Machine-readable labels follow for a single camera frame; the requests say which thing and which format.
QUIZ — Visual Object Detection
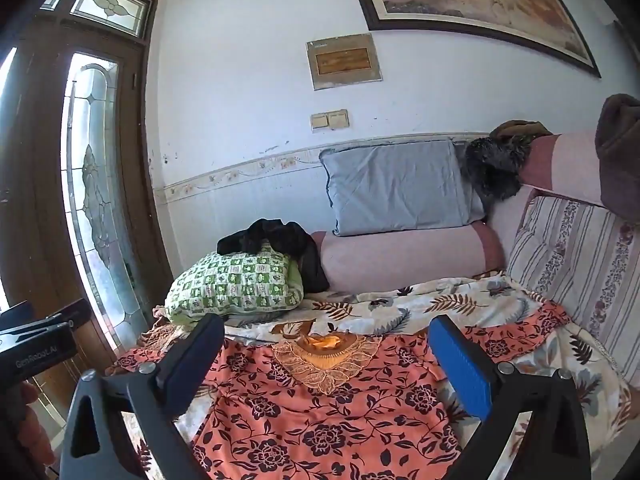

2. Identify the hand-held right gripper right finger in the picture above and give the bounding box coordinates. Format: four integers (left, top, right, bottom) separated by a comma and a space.
427, 315, 593, 480

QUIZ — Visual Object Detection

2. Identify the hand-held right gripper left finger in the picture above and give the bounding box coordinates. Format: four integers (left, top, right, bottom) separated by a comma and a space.
62, 312, 226, 480

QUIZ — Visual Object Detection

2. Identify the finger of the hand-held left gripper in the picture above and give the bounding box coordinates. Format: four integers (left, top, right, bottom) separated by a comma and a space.
47, 299, 90, 332

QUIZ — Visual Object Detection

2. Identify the orange floral garment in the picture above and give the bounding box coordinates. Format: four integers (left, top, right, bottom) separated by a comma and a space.
107, 305, 571, 480

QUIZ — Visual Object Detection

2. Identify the person's left hand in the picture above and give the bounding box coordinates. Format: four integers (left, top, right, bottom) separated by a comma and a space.
17, 380, 57, 468

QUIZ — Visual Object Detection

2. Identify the brown quilted bedspread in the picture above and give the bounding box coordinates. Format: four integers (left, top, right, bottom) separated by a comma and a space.
135, 305, 211, 356

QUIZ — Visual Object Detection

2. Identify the leaf-print fleece blanket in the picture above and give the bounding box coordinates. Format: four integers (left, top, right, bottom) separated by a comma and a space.
150, 270, 636, 480

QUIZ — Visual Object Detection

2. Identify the green checkered pillow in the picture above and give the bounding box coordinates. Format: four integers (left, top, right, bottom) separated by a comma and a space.
165, 242, 306, 326

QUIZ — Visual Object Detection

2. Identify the pink sofa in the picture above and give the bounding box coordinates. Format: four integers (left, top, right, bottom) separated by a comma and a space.
311, 130, 616, 293

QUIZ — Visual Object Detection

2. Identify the black garment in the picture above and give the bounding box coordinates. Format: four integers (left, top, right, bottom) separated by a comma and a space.
216, 218, 331, 293

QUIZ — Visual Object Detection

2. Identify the wooden door with leaded glass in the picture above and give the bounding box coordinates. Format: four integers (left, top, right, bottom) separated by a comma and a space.
0, 0, 176, 411

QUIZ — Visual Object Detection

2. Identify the striped floral cushion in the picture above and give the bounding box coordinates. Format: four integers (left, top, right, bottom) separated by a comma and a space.
505, 195, 640, 386

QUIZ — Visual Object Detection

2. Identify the grey-blue pillow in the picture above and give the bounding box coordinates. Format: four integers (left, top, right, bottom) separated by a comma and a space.
319, 140, 488, 237

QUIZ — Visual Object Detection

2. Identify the dark furry garment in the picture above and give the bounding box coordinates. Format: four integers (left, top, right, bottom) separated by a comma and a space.
460, 137, 533, 211

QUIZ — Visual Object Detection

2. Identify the olive cloth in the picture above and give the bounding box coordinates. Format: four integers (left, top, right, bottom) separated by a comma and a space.
489, 120, 553, 143

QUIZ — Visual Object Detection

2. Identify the brown cloth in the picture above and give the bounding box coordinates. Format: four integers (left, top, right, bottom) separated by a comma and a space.
595, 92, 640, 218

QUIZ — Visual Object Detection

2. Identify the stained glass transom window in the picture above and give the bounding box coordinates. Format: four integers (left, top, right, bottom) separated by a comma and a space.
70, 0, 152, 38

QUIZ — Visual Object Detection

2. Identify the small framed wall panel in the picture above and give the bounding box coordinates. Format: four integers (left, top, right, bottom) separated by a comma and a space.
306, 32, 384, 92

